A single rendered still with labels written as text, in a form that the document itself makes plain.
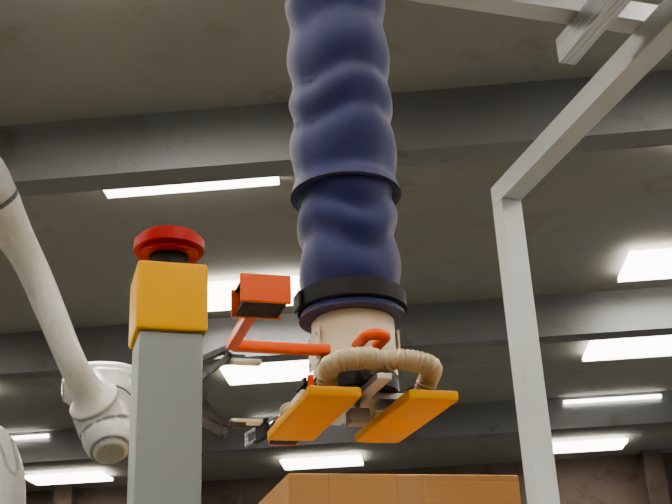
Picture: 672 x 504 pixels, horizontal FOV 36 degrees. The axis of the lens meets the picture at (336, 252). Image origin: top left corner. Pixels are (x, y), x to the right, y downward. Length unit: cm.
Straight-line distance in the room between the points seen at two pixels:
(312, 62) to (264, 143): 396
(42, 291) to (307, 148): 61
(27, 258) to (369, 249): 67
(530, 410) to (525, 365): 24
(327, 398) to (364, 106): 67
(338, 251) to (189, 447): 115
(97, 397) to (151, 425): 111
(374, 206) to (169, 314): 119
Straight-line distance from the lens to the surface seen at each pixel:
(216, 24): 571
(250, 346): 198
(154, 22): 572
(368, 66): 228
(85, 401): 206
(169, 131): 640
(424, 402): 194
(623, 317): 977
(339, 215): 208
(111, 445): 204
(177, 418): 96
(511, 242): 564
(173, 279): 99
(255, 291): 170
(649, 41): 464
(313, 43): 230
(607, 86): 488
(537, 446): 530
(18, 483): 179
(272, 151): 619
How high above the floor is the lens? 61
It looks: 24 degrees up
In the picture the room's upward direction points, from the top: 3 degrees counter-clockwise
